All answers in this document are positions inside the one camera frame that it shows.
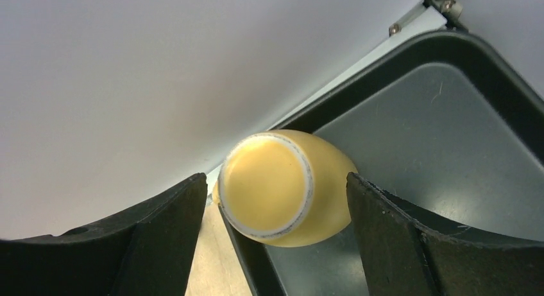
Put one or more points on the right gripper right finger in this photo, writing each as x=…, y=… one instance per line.
x=408, y=250

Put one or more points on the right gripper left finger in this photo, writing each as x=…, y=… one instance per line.
x=146, y=249

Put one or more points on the yellow mug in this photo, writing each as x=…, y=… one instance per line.
x=284, y=188

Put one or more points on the black tray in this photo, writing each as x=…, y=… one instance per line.
x=443, y=122

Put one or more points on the aluminium frame rail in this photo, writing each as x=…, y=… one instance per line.
x=445, y=14

